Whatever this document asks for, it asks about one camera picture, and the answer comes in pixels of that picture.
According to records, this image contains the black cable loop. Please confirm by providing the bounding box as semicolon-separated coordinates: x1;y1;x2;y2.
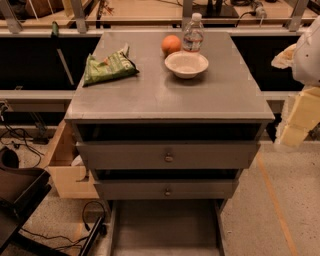
81;200;108;233

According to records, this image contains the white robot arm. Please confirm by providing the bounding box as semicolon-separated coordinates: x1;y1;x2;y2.
271;17;320;149

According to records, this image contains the green handled tool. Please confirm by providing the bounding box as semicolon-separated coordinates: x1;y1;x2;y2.
51;21;75;86

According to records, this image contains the grey drawer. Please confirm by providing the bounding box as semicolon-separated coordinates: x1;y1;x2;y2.
94;179;239;200
77;142;260;170

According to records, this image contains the black floor cable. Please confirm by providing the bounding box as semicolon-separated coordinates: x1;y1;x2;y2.
0;103;46;168

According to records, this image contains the dark brown chair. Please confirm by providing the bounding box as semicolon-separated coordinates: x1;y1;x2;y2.
0;147;54;256

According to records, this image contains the light wooden box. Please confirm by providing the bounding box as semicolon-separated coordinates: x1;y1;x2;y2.
41;121;98;199

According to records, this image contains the white paper bowl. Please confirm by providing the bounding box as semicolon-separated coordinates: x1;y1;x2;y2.
165;51;209;79

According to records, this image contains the upper grey drawer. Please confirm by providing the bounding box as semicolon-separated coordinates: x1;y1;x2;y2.
77;142;260;170

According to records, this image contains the lower grey drawer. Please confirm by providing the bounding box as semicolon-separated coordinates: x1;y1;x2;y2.
94;179;239;200

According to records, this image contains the green chip bag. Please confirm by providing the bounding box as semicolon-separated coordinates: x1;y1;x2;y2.
83;44;139;87

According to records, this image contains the orange fruit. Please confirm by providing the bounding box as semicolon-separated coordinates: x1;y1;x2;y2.
161;35;181;56

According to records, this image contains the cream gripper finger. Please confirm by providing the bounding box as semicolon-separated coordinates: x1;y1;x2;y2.
279;87;320;147
271;44;296;69

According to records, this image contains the clear plastic water bottle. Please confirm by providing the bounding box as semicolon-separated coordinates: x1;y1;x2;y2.
182;13;204;53

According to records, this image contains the grey drawer cabinet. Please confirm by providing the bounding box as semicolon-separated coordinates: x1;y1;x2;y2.
65;31;274;256

